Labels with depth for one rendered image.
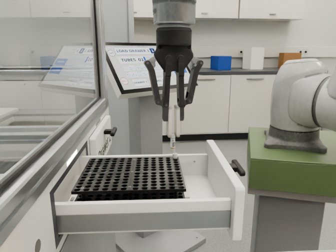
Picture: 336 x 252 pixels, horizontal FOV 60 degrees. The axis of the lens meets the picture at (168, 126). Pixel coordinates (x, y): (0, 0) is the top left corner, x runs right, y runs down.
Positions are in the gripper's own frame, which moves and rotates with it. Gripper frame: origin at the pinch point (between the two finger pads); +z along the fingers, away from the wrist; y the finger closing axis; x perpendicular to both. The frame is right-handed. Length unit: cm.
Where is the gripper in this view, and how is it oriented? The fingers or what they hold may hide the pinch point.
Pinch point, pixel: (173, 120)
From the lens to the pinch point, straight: 66.3
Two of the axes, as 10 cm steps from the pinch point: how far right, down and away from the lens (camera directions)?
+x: 1.9, 2.5, -9.5
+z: -0.1, 9.7, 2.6
